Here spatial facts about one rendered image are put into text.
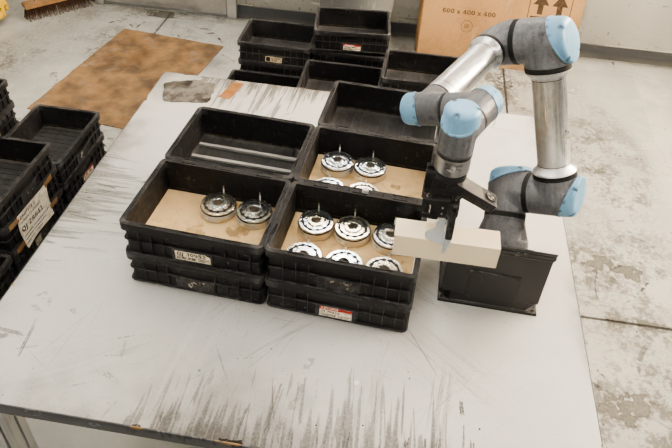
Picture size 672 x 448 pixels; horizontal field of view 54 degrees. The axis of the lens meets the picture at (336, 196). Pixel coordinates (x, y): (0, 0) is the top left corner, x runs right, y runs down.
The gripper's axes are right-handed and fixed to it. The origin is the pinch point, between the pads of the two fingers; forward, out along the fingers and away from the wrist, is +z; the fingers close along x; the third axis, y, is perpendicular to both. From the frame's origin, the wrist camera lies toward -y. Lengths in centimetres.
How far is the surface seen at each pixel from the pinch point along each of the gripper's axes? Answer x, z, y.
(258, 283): -3, 28, 46
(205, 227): -19, 25, 65
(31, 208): -55, 63, 147
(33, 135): -107, 70, 175
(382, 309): -2.6, 30.7, 12.5
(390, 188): -48, 26, 15
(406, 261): -16.6, 25.7, 7.6
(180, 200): -29, 25, 76
